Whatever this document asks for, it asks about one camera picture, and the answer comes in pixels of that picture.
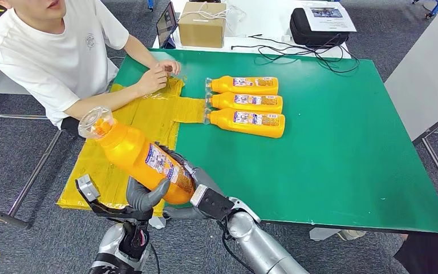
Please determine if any person's right hand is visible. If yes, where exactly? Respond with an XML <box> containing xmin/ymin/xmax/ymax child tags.
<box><xmin>136</xmin><ymin>67</ymin><xmax>171</xmax><ymax>96</ymax></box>

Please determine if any person's left hand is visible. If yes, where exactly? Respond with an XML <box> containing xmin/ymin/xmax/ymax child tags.
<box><xmin>155</xmin><ymin>59</ymin><xmax>183</xmax><ymax>76</ymax></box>

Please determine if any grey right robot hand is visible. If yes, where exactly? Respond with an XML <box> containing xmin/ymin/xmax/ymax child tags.
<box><xmin>153</xmin><ymin>142</ymin><xmax>225</xmax><ymax>221</ymax></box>

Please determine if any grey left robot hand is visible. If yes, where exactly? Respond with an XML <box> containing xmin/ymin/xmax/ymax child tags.
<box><xmin>125</xmin><ymin>175</ymin><xmax>171</xmax><ymax>212</ymax></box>

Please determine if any orange detergent bottle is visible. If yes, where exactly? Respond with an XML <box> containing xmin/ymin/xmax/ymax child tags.
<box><xmin>205</xmin><ymin>75</ymin><xmax>279</xmax><ymax>96</ymax></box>
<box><xmin>205</xmin><ymin>91</ymin><xmax>284</xmax><ymax>114</ymax></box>
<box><xmin>78</xmin><ymin>106</ymin><xmax>197</xmax><ymax>206</ymax></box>
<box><xmin>203</xmin><ymin>108</ymin><xmax>286</xmax><ymax>139</ymax></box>

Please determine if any white table foot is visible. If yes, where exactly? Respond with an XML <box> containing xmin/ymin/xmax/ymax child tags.
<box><xmin>309</xmin><ymin>227</ymin><xmax>367</xmax><ymax>243</ymax></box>
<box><xmin>149</xmin><ymin>215</ymin><xmax>167</xmax><ymax>230</ymax></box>

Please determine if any yellow taped cardboard mat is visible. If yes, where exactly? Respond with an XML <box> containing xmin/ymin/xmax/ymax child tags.
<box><xmin>56</xmin><ymin>77</ymin><xmax>206</xmax><ymax>217</ymax></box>

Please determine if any brown cardboard box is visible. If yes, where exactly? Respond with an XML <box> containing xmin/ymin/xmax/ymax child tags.
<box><xmin>177</xmin><ymin>1</ymin><xmax>228</xmax><ymax>49</ymax></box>

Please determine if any person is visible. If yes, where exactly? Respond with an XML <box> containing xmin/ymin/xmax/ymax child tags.
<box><xmin>0</xmin><ymin>0</ymin><xmax>182</xmax><ymax>131</ymax></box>
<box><xmin>394</xmin><ymin>221</ymin><xmax>438</xmax><ymax>274</ymax></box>

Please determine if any white table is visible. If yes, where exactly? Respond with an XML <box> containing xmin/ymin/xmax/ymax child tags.
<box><xmin>151</xmin><ymin>0</ymin><xmax>352</xmax><ymax>60</ymax></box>

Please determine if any black bag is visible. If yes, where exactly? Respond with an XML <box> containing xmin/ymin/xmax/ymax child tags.
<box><xmin>289</xmin><ymin>7</ymin><xmax>351</xmax><ymax>49</ymax></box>

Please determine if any white desk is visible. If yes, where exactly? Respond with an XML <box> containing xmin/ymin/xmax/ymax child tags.
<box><xmin>0</xmin><ymin>30</ymin><xmax>31</xmax><ymax>114</ymax></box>

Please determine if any printed paper sheet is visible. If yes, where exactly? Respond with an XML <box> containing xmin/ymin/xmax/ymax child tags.
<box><xmin>302</xmin><ymin>3</ymin><xmax>357</xmax><ymax>33</ymax></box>

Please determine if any grey side table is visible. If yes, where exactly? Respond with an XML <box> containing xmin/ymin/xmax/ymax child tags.
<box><xmin>384</xmin><ymin>3</ymin><xmax>438</xmax><ymax>209</ymax></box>

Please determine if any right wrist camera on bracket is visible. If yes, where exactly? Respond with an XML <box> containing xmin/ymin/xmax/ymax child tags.
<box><xmin>189</xmin><ymin>184</ymin><xmax>236</xmax><ymax>221</ymax></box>

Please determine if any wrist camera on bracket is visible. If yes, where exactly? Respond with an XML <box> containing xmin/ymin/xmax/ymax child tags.
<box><xmin>189</xmin><ymin>184</ymin><xmax>236</xmax><ymax>221</ymax></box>
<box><xmin>75</xmin><ymin>174</ymin><xmax>154</xmax><ymax>222</ymax></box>

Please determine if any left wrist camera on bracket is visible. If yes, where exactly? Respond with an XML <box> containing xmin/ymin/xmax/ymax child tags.
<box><xmin>75</xmin><ymin>174</ymin><xmax>154</xmax><ymax>222</ymax></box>

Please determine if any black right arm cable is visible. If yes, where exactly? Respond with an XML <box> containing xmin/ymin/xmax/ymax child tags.
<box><xmin>218</xmin><ymin>219</ymin><xmax>258</xmax><ymax>274</ymax></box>

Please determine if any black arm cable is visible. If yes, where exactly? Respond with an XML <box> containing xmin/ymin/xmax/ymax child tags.
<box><xmin>218</xmin><ymin>219</ymin><xmax>258</xmax><ymax>274</ymax></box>
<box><xmin>149</xmin><ymin>241</ymin><xmax>161</xmax><ymax>274</ymax></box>

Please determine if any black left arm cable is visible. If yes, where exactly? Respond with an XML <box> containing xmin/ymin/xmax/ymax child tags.
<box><xmin>149</xmin><ymin>241</ymin><xmax>161</xmax><ymax>274</ymax></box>

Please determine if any white string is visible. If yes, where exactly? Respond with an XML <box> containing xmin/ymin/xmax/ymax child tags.
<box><xmin>178</xmin><ymin>2</ymin><xmax>247</xmax><ymax>24</ymax></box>

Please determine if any chrome metal table frame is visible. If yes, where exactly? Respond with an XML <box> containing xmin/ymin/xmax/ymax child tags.
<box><xmin>0</xmin><ymin>110</ymin><xmax>66</xmax><ymax>230</ymax></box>

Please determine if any blue cart frame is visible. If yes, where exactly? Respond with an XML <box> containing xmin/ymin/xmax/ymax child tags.
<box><xmin>411</xmin><ymin>0</ymin><xmax>438</xmax><ymax>19</ymax></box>

